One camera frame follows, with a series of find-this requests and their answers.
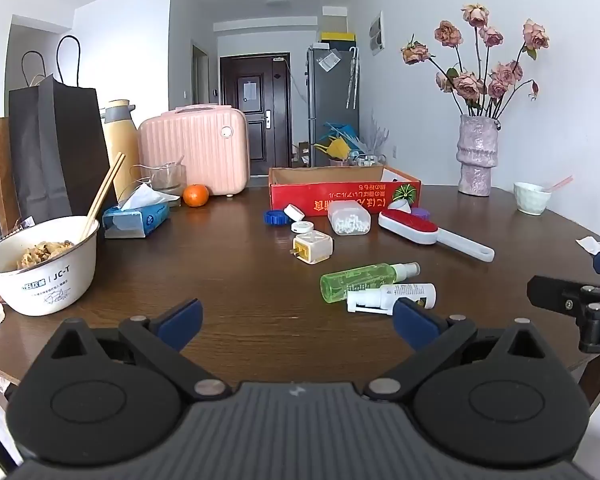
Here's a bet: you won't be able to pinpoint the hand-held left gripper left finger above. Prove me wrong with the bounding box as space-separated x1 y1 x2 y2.
37 299 232 403

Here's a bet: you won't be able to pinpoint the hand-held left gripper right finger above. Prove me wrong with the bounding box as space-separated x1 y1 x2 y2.
362 297 565 403

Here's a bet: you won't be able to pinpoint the green spray bottle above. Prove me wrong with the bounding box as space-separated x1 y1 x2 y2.
320 262 422 304

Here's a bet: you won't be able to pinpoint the clear container with white balls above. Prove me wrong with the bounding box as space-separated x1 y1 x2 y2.
327 200 372 235

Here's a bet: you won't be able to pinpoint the red cardboard box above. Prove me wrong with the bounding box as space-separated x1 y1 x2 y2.
268 165 422 217

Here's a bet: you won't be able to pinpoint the white spray bottle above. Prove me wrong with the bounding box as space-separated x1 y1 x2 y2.
346 283 437 315

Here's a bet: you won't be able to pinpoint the pale green cup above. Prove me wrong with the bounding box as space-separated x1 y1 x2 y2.
513 181 552 216

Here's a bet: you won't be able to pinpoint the red and white lint brush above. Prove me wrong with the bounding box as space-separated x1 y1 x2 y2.
378 208 496 263

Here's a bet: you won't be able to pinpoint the blue tissue pack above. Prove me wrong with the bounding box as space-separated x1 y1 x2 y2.
102 183 181 239

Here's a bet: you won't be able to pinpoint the white plug adapter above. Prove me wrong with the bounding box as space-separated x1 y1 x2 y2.
292 231 334 265

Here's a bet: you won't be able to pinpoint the orange mandarin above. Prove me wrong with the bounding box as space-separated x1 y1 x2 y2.
182 184 210 208

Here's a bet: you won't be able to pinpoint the white noodle bowl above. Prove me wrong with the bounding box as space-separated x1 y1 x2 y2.
0 216 101 317

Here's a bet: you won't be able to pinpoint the pale purple ceramic vase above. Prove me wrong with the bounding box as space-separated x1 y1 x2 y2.
456 114 499 197

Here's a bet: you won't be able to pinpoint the wooden chopstick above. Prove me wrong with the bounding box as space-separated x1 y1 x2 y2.
77 152 122 241
82 154 126 243

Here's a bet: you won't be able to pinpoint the cooked noodles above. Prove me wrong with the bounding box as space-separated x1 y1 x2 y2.
15 240 76 268

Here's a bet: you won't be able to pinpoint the pink hard suitcase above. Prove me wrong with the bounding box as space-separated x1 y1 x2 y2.
137 104 251 197

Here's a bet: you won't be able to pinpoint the yellow thermos jug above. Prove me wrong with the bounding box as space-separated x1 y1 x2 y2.
101 100 143 201

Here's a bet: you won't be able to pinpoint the pale dried grass bouquet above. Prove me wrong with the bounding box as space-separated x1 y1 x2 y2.
355 115 391 156

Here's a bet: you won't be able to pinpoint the dark brown entrance door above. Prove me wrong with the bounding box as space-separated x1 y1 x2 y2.
219 54 293 178

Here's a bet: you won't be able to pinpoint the black paper bag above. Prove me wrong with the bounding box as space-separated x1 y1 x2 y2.
8 35 118 221

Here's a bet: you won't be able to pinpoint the bunch of dried pink roses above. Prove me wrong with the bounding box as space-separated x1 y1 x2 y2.
401 3 551 121

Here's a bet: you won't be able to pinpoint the grey refrigerator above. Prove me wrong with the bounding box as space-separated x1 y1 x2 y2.
307 45 360 166

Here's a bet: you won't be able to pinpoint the brown paper bag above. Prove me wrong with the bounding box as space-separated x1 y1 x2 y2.
0 50 48 236

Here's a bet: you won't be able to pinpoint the glass interior door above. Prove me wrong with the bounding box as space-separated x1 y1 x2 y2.
191 42 210 106

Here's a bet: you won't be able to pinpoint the clear folded umbrella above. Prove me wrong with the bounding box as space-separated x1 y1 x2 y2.
345 46 359 110

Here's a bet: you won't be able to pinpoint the white wall electrical panel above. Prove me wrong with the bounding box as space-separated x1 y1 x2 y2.
367 10 386 57

